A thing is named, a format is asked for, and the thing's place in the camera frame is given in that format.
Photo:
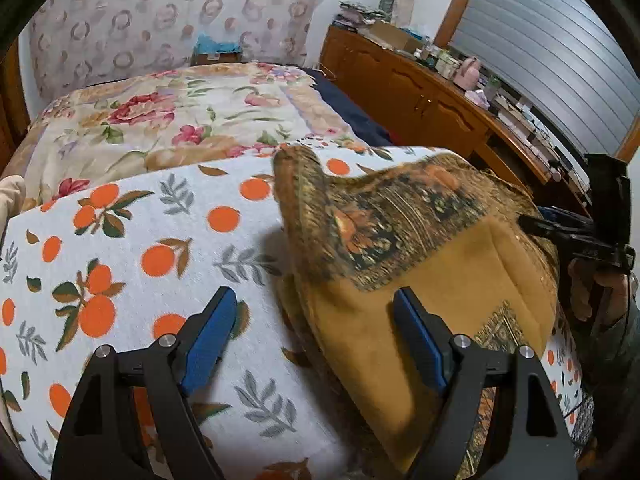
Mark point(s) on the pink tissue pack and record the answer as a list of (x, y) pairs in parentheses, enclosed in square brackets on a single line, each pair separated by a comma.
[(477, 98)]

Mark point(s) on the grey window blind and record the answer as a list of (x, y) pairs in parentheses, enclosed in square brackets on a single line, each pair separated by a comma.
[(550, 35)]

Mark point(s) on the small brown box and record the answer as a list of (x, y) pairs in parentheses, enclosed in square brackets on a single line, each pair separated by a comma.
[(216, 59)]

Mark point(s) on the person's right hand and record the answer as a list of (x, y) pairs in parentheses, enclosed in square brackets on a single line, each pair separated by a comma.
[(580, 290)]

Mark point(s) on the floral quilt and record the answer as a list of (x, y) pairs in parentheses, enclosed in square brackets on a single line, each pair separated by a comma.
[(175, 110)]

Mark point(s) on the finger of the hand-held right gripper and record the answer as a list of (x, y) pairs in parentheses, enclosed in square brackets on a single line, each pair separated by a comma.
[(555, 234), (565, 217)]

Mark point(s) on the wooden louvered wardrobe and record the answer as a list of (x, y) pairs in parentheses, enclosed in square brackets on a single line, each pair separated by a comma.
[(10, 110)]

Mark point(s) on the wooden window frame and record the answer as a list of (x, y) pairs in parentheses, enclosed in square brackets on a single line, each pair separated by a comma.
[(457, 5)]

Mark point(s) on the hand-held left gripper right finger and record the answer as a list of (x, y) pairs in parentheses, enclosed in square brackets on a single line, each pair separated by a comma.
[(420, 345)]

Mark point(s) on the stack of folded clothes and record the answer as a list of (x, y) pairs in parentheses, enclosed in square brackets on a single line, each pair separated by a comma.
[(357, 14)]

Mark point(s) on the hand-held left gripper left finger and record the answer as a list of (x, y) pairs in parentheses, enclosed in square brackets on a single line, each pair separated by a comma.
[(207, 345)]

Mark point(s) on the green bottle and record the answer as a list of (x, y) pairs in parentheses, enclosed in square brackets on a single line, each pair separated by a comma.
[(492, 87)]

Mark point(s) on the beige folded pillow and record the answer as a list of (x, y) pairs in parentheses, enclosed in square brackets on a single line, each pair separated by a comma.
[(12, 200)]

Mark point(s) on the brown patterned garment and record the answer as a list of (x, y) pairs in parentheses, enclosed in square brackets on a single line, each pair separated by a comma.
[(400, 240)]

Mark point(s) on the dark blue bedsheet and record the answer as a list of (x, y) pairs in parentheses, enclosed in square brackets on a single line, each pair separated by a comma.
[(350, 110)]

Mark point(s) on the blue cloth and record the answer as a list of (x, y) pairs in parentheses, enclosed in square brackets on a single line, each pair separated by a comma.
[(216, 44)]

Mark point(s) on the wooden sideboard cabinet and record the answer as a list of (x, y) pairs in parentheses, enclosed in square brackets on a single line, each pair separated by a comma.
[(400, 90)]

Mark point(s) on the person's right forearm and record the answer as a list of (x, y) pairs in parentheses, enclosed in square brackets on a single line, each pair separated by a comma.
[(610, 370)]

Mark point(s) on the cardboard box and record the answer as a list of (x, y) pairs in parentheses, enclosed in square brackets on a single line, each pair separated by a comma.
[(390, 35)]

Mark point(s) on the orange fruit print blanket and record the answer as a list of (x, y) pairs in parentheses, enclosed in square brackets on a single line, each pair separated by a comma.
[(150, 240)]

